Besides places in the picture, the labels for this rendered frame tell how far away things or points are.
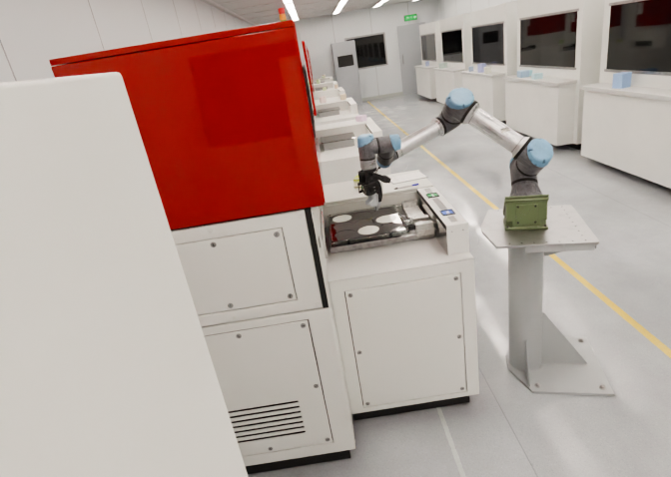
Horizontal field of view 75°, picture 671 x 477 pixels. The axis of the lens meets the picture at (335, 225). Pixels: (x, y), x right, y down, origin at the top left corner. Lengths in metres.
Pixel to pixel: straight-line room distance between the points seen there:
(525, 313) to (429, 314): 0.57
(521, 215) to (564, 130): 4.57
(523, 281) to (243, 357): 1.35
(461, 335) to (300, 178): 1.08
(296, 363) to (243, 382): 0.23
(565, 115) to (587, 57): 0.72
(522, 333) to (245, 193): 1.59
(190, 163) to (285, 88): 0.40
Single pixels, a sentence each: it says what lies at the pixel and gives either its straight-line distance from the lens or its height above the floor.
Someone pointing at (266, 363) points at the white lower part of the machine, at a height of 0.61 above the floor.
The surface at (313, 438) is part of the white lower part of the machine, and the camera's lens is 2.12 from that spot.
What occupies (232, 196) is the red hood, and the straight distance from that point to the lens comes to 1.54.
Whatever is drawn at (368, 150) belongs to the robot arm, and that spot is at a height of 1.28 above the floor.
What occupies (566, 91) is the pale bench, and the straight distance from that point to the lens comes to 6.61.
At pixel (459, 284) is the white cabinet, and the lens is 1.99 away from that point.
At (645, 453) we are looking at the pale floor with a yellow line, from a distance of 2.40.
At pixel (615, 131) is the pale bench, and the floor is 0.47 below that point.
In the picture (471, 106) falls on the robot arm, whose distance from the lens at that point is 2.15.
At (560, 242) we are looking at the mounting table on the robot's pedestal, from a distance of 2.09.
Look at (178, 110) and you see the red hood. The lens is 1.52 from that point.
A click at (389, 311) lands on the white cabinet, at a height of 0.62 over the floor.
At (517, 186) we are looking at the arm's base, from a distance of 2.20.
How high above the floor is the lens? 1.71
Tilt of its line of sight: 22 degrees down
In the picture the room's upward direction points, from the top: 9 degrees counter-clockwise
